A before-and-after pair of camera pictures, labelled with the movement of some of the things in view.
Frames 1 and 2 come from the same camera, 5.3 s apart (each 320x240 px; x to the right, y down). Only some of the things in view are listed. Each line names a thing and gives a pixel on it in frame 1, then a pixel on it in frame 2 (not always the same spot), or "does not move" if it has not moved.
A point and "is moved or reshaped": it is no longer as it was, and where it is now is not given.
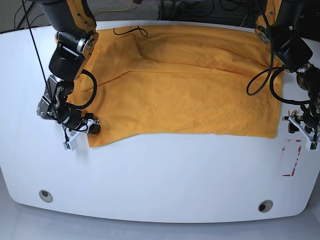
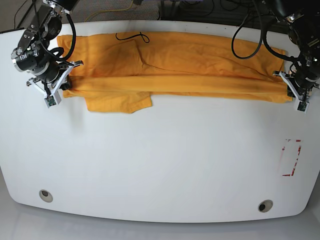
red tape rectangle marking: (293, 170) does not move
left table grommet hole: (46, 196) does not move
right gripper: (305, 122) to (300, 82)
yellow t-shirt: (182, 80) is moved or reshaped
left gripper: (76, 124) to (51, 81)
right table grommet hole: (265, 206) does not move
